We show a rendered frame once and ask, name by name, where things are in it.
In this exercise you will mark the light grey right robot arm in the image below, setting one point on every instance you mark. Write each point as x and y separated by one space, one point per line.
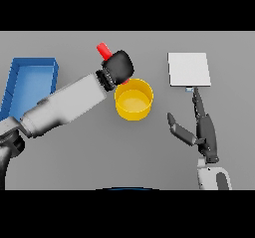
209 179

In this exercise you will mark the pale square measuring scale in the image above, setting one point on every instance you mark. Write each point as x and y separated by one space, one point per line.
189 68

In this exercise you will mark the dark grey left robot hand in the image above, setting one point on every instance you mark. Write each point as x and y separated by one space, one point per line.
118 66

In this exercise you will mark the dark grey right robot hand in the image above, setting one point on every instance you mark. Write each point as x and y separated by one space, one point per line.
205 129

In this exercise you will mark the red beaker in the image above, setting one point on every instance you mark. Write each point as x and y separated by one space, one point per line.
104 50

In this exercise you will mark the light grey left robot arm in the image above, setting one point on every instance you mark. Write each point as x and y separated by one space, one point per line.
66 104

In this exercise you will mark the blue tray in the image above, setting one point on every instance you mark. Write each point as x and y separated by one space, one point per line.
30 82

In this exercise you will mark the yellow bowl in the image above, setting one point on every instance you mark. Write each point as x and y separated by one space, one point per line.
133 101

